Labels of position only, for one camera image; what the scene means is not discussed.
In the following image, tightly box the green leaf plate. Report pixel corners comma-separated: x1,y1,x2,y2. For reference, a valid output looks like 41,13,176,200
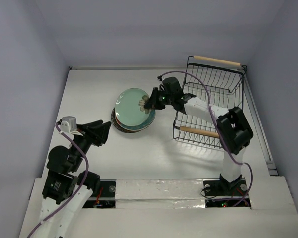
115,88,150,126

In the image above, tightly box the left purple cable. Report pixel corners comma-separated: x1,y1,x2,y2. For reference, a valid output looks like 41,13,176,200
27,121,90,238

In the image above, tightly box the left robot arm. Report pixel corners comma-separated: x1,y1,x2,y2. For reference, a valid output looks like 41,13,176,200
31,116,111,238

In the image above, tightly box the black wire dish rack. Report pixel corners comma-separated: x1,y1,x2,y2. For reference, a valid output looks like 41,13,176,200
173,56,247,149

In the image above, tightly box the red teal flower plate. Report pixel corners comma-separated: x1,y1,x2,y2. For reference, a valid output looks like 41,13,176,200
114,109,156,131

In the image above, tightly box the grey deer snowflake plate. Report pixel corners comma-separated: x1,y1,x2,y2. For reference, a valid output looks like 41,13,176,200
113,110,156,132

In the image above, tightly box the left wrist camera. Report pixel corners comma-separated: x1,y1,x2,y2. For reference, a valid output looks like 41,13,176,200
59,116,77,134

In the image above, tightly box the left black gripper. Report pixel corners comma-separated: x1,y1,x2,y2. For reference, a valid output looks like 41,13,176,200
71,119,111,170

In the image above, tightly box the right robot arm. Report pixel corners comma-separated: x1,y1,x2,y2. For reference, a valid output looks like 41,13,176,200
139,77,253,194

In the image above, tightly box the white front platform board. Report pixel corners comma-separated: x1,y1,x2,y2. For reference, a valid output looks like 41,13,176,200
20,177,298,238

